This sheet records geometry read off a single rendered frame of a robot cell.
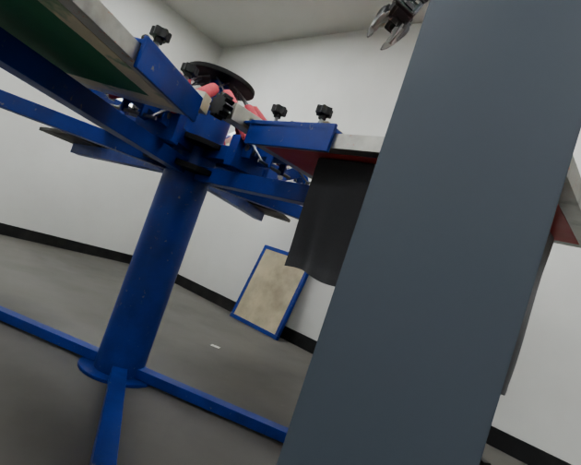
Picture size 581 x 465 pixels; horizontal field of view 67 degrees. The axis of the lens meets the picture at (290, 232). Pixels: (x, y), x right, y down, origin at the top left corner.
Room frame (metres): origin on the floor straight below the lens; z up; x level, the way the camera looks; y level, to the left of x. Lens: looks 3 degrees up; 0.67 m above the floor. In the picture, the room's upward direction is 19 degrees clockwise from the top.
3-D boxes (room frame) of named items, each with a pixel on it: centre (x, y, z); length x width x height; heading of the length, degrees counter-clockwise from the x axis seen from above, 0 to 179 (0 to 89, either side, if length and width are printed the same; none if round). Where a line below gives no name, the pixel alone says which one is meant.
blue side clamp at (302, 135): (1.12, 0.08, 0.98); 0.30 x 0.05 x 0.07; 48
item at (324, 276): (0.99, -0.21, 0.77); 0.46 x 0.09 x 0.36; 48
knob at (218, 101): (1.20, 0.28, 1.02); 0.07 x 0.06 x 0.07; 48
